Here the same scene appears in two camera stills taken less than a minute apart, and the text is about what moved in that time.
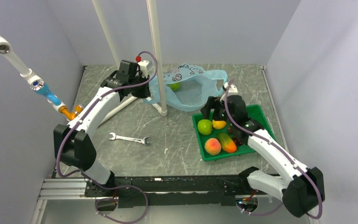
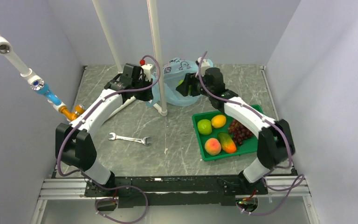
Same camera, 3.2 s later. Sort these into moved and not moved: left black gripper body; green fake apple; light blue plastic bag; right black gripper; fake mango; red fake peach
Moved: right black gripper; light blue plastic bag
Not moved: left black gripper body; green fake apple; red fake peach; fake mango
